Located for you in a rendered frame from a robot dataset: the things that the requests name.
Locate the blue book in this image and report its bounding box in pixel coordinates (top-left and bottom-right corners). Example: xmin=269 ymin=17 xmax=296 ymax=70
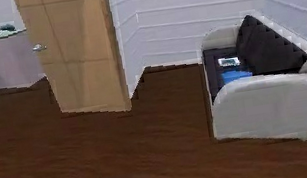
xmin=220 ymin=67 xmax=254 ymax=86

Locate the light wooden room door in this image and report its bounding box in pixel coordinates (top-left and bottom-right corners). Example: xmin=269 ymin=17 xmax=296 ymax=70
xmin=13 ymin=0 xmax=133 ymax=126

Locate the white and black sofa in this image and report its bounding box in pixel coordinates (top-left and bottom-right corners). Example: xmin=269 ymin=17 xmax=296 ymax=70
xmin=196 ymin=5 xmax=307 ymax=154

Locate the dark teal bowl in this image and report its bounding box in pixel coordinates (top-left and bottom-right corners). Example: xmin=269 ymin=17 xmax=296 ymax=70
xmin=0 ymin=22 xmax=17 ymax=34

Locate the silver door handle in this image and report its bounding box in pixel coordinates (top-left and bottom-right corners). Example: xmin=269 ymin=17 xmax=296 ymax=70
xmin=32 ymin=42 xmax=49 ymax=53

